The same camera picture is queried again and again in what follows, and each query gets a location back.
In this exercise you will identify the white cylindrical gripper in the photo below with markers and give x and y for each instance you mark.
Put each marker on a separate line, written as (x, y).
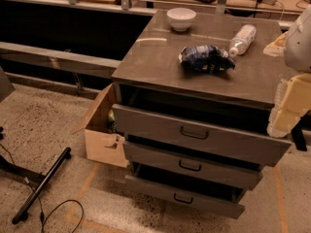
(299, 46)

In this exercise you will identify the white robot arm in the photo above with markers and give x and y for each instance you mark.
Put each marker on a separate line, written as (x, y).
(297, 47)

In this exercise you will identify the grey top drawer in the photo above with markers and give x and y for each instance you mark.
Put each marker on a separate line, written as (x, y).
(196, 135)

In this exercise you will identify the grey drawer cabinet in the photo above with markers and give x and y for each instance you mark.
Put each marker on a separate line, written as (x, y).
(153, 63)

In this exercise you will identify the clear plastic bottle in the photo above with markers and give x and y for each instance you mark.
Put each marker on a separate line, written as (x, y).
(242, 40)

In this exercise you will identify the blue crumpled chip bag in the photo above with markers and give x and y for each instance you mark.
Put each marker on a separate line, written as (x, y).
(206, 59)

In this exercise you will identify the white ceramic bowl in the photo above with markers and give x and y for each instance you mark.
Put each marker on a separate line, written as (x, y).
(181, 19)

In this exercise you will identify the green item in box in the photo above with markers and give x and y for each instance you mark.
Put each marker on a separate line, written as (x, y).
(111, 121)

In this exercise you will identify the cardboard box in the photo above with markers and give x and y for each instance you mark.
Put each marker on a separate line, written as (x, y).
(102, 145)

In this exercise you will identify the black metal bar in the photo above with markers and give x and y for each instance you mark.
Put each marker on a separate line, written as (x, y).
(42, 181)

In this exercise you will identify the grey metal rail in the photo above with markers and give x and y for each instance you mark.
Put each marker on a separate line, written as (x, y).
(61, 60)

